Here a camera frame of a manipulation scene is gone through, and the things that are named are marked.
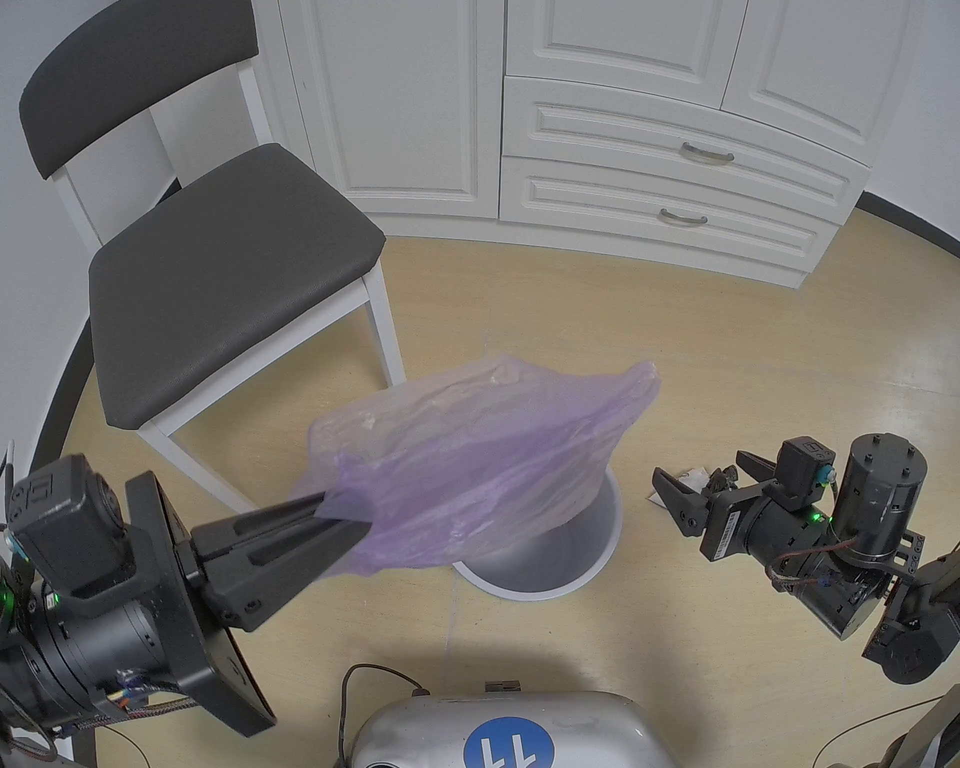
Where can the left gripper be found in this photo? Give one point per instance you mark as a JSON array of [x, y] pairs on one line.
[[161, 600]]

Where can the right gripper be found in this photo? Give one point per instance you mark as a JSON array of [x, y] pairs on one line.
[[739, 525]]

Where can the purple plastic bag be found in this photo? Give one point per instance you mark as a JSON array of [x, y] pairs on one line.
[[487, 450]]

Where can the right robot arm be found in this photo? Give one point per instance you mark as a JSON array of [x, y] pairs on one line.
[[877, 487]]

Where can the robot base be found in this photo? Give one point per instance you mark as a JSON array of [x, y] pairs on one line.
[[510, 731]]

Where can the white trash bin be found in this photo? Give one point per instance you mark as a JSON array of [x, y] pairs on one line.
[[555, 562]]

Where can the crumpled white paper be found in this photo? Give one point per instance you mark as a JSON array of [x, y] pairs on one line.
[[690, 476]]

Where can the white chair with grey seat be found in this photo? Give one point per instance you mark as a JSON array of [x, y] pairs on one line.
[[225, 262]]

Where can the white wardrobe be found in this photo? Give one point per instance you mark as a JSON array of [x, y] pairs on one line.
[[600, 112]]

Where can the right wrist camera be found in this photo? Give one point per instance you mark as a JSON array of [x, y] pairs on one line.
[[802, 465]]

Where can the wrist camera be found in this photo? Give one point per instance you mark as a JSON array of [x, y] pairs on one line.
[[802, 465], [67, 517]]

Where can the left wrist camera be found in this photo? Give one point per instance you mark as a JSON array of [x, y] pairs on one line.
[[67, 517]]

